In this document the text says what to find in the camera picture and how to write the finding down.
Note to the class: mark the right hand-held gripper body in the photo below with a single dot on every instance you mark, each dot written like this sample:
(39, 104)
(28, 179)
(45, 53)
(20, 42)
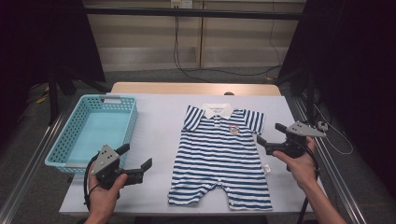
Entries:
(295, 146)

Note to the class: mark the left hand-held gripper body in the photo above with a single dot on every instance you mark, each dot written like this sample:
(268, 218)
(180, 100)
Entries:
(107, 168)

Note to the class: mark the light blue plastic basket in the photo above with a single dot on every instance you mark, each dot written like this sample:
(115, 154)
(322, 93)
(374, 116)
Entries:
(93, 130)

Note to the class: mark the blue white striped baby romper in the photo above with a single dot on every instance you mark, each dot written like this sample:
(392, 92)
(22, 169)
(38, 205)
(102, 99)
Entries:
(218, 155)

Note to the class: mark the person's right hand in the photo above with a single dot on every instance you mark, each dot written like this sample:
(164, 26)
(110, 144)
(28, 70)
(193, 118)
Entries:
(303, 169)

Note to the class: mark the person's left hand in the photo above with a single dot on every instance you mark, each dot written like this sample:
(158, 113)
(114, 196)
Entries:
(102, 202)

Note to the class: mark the white table mat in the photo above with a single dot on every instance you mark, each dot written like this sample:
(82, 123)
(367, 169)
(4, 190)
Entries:
(155, 130)

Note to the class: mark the black metal stand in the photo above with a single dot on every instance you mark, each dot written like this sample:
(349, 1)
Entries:
(309, 93)
(53, 99)

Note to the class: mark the dark round table grommet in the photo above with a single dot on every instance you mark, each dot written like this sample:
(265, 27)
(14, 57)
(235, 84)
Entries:
(229, 93)

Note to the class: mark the wooden table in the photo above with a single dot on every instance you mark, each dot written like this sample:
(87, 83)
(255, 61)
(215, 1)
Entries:
(193, 88)

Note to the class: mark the small yellow strip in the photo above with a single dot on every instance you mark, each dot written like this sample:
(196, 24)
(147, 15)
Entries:
(42, 99)

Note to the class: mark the black curtain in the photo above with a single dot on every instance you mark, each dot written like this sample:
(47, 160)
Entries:
(358, 62)
(37, 37)

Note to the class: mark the aluminium rail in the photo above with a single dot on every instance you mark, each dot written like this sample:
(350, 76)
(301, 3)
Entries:
(28, 174)
(336, 180)

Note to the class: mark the white wall socket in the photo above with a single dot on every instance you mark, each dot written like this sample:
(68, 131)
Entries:
(182, 3)

